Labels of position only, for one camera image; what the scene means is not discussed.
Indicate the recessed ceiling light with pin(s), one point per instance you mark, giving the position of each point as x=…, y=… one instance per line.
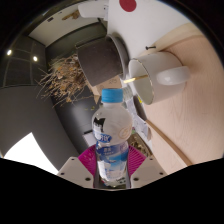
x=35, y=58
x=9, y=52

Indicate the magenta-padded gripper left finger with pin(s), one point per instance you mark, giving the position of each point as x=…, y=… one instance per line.
x=75, y=170

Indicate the small yellow marker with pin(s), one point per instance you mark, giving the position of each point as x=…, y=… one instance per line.
x=139, y=100

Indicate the grey plant saucer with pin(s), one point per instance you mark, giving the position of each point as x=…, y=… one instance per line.
x=121, y=53

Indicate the wooden standing figure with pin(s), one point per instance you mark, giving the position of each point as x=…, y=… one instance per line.
x=71, y=15

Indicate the white chair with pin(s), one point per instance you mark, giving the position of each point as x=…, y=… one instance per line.
x=93, y=10

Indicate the cardboard box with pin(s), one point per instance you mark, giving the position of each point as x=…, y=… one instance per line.
x=110, y=83

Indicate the black screw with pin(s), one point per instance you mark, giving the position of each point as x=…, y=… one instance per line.
x=150, y=48

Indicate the blue-capped milky drink bottle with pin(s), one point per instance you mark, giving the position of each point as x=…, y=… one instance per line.
x=111, y=130

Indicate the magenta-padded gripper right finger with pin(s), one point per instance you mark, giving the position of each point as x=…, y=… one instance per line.
x=148, y=170

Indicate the grey potted dried plant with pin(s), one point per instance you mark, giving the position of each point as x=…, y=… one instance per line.
x=98, y=61

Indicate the gold stirring stick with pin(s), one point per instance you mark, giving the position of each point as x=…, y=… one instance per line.
x=136, y=78

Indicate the white ceramic mug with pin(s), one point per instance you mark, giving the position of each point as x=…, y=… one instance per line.
x=160, y=70

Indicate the flat round red coaster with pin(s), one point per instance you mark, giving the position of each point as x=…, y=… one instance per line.
x=128, y=5

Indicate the light wooden board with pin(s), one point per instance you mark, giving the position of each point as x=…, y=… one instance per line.
x=193, y=116

